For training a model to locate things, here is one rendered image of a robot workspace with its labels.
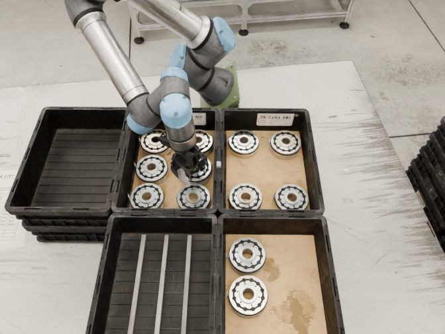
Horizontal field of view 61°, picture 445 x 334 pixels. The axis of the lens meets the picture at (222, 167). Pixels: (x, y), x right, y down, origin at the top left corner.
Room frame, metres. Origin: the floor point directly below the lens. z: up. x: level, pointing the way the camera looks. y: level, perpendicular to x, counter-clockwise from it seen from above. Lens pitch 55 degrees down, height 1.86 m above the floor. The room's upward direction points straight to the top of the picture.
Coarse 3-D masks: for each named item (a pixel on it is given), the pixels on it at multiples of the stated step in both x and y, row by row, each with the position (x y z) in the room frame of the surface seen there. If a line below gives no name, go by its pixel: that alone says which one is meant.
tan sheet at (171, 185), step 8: (168, 160) 0.73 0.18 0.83; (136, 176) 0.67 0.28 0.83; (168, 176) 0.67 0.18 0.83; (136, 184) 0.64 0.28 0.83; (160, 184) 0.64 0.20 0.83; (168, 184) 0.64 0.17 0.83; (176, 184) 0.64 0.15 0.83; (184, 184) 0.64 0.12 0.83; (208, 184) 0.64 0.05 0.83; (168, 192) 0.61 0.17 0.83; (176, 192) 0.61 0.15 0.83; (168, 200) 0.58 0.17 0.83; (176, 200) 0.58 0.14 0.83; (192, 200) 0.58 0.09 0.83
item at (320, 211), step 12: (228, 108) 0.88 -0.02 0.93; (240, 108) 0.88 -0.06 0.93; (252, 108) 0.88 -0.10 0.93; (264, 108) 0.88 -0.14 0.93; (276, 108) 0.88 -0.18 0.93; (288, 108) 0.88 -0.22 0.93; (300, 108) 0.88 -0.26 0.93; (312, 132) 0.77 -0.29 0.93; (312, 144) 0.72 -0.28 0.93; (312, 156) 0.68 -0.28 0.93
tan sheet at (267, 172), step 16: (240, 160) 0.73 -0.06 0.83; (256, 160) 0.73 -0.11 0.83; (272, 160) 0.73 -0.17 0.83; (288, 160) 0.73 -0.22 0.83; (240, 176) 0.67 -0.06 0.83; (256, 176) 0.67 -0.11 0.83; (272, 176) 0.67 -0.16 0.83; (288, 176) 0.67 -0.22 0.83; (304, 176) 0.67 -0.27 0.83; (272, 192) 0.61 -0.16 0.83; (272, 208) 0.55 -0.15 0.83
